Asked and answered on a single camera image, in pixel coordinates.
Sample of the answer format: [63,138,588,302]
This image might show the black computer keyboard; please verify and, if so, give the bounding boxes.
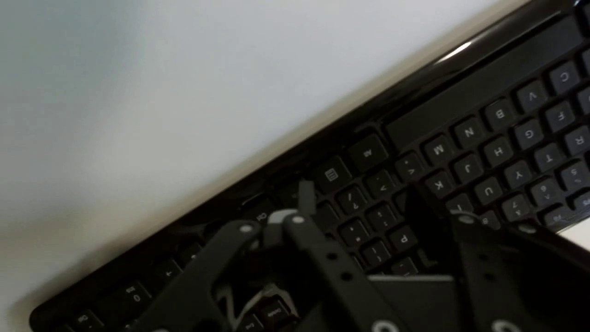
[26,0,590,332]

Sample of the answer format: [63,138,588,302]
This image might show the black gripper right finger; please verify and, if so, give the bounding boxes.
[402,180,590,332]

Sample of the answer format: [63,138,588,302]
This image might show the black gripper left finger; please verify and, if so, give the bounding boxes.
[126,179,426,332]

